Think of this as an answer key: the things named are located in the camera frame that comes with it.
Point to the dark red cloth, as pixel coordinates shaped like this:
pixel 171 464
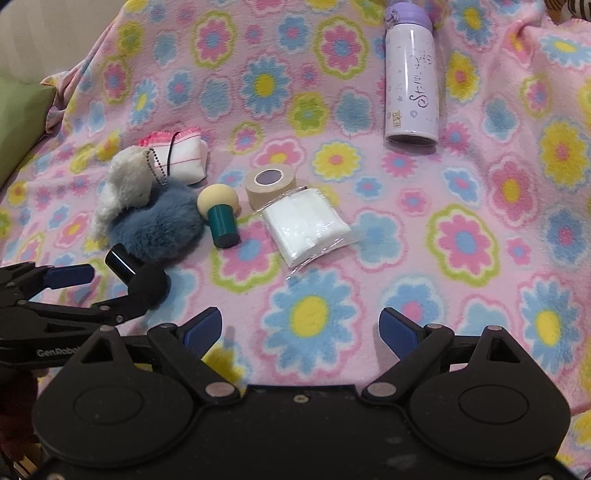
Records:
pixel 16 406

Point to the black makeup sponge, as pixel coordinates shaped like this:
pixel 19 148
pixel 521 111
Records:
pixel 150 281

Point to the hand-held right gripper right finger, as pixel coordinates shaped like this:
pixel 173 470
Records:
pixel 398 332

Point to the lilac water bottle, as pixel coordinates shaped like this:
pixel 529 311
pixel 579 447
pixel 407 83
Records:
pixel 411 83

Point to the rolled white cloth pink trim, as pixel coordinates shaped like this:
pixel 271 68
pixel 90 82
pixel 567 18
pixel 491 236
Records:
pixel 187 157

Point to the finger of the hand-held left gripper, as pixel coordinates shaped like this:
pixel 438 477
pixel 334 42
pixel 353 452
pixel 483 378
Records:
pixel 69 276
pixel 92 313

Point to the pink floral fleece blanket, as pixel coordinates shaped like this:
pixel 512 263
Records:
pixel 323 92

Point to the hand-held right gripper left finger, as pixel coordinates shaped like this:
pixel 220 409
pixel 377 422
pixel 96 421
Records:
pixel 203 331

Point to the beige tape roll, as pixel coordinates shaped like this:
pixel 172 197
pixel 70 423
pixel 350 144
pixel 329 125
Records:
pixel 258 194

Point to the white cotton pads plastic pack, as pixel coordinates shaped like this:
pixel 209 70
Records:
pixel 304 226

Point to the blue furry pom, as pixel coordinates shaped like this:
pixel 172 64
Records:
pixel 157 226

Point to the black white striped cloth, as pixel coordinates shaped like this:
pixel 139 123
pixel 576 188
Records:
pixel 579 7

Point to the green pillow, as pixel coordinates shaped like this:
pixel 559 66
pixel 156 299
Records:
pixel 18 115

